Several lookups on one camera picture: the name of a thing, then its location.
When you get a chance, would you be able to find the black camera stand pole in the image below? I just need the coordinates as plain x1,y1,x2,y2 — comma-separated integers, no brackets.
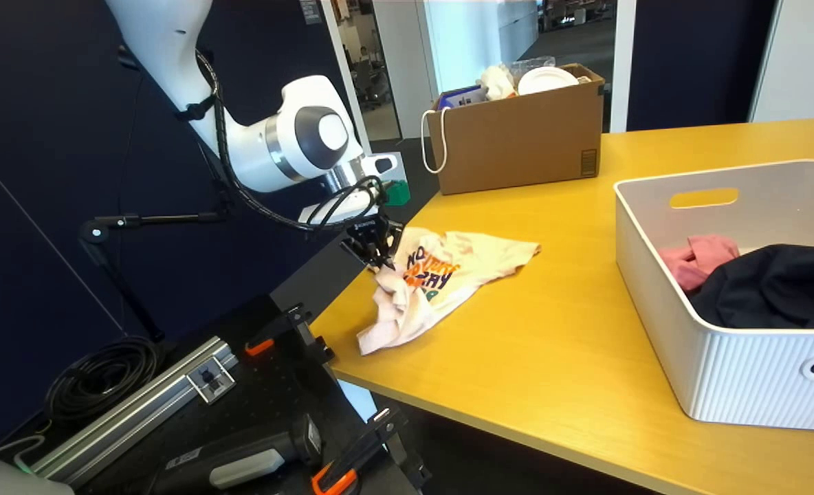
77,210,224,244

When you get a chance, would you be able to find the orange and black clamp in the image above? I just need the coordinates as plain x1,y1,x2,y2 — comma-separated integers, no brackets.
240,303,338,366
309,404,430,495

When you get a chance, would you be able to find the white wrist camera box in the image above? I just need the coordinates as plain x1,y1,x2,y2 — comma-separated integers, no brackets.
359,149,405,185

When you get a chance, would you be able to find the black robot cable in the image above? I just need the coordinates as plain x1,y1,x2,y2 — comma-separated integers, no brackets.
192,52,389,241

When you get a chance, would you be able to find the coiled black cable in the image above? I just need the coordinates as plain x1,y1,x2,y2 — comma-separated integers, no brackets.
41,333,166,427

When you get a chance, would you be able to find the brown cardboard box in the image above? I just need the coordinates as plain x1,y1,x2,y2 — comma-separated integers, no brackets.
419,60,608,199

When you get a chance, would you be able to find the white paper plate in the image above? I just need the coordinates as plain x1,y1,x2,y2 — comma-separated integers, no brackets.
513,64,583,100

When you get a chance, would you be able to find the peach printed t-shirt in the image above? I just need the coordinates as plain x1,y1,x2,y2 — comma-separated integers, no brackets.
355,222,546,361

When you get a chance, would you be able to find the white plastic storage bin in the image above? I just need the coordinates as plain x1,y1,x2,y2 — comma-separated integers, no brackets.
612,157,814,437

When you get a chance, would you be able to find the black cloth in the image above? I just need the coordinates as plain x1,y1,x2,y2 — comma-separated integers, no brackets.
685,241,814,333

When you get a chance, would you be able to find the white crumpled plastic bag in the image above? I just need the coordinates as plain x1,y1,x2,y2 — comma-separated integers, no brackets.
476,60,522,102

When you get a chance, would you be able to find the aluminium extrusion with tag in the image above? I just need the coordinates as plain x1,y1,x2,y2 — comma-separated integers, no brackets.
27,333,243,487

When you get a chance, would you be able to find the pink cloth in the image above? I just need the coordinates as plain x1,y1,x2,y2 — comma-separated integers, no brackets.
657,233,745,294

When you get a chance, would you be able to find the blue printed package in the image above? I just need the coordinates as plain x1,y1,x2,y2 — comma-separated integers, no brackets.
436,82,491,112

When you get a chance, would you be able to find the green small object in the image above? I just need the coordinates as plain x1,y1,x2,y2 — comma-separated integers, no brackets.
383,175,416,212

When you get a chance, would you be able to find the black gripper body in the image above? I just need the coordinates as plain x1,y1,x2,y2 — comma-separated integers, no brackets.
341,215,408,262

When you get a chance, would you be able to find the black handheld tool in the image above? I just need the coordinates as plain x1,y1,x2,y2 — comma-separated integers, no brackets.
144,416,327,495

